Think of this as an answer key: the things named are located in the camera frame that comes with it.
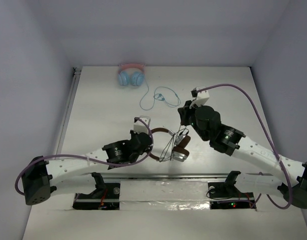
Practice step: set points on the brown silver headphones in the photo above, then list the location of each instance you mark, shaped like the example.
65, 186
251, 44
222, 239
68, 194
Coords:
180, 139

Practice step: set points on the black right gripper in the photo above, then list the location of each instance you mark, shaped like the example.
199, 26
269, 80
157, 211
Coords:
185, 111

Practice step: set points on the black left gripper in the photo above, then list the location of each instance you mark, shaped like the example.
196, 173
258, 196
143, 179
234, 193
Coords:
145, 141

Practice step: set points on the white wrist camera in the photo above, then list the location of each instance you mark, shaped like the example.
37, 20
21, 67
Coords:
141, 124
200, 97

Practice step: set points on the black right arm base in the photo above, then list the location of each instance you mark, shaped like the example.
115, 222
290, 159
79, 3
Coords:
223, 195

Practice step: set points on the blue pink headphones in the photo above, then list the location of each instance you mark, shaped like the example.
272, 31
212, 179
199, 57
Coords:
131, 74

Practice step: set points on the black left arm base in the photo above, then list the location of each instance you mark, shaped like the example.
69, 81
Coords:
105, 196

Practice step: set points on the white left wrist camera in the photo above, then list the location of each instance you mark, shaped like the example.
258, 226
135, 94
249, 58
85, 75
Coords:
141, 124

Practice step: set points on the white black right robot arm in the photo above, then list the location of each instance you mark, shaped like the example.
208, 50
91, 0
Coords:
282, 176

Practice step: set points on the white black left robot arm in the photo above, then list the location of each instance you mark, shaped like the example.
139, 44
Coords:
40, 178

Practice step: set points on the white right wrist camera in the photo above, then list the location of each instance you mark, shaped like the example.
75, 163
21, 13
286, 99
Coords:
200, 97

